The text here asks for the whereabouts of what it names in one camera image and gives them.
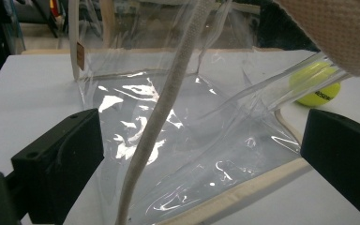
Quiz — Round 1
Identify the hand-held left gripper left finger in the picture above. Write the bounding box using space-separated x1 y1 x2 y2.
10 108 105 225

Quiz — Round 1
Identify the yellow tennis ball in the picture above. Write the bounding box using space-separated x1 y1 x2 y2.
289 61 341 108

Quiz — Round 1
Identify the clear plastic tote bag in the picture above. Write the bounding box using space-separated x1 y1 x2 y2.
67 0 360 225

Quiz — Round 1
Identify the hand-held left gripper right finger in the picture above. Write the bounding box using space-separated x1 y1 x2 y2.
299 108 360 225

